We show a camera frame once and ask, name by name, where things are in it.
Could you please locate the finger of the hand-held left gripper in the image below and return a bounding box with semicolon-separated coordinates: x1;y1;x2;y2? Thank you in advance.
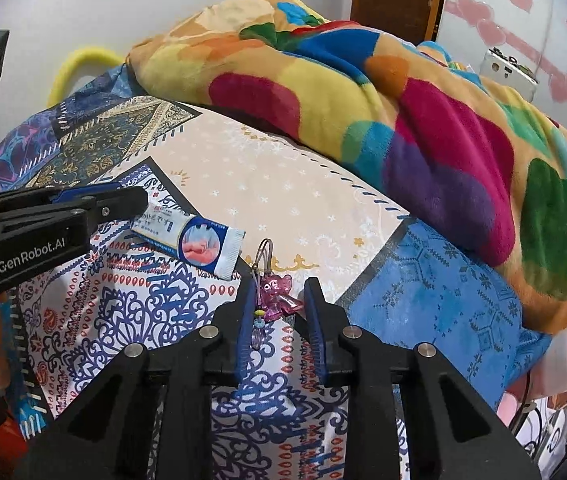
0;188;150;233
0;183;125;214

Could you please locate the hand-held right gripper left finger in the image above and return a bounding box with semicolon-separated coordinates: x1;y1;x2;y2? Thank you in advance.
13;276;259;480

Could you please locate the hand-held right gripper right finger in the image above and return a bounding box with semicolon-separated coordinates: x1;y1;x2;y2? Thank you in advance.
296;276;544;480

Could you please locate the pink bear charm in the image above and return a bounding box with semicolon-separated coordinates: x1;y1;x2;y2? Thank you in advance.
248;239;307;357

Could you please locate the white ointment tube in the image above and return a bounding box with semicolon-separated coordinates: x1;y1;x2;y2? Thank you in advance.
130;203;247;280

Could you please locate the yellow foam loop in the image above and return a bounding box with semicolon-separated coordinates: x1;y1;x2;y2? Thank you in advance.
47;47;125;109

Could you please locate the patterned blue white bedsheet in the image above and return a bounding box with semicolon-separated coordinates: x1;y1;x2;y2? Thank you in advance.
0;62;554;480

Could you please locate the colourful fleece blanket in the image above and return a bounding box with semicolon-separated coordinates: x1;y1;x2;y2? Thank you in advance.
128;0;567;337

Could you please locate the pale pink soft item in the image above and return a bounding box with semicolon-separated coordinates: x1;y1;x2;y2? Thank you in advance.
508;322;567;397

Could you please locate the tangle of black cables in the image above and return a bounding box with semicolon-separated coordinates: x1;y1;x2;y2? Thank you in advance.
508;385;567;462

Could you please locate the pink heart wall decal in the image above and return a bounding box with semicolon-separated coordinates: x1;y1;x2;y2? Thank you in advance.
443;0;567;122

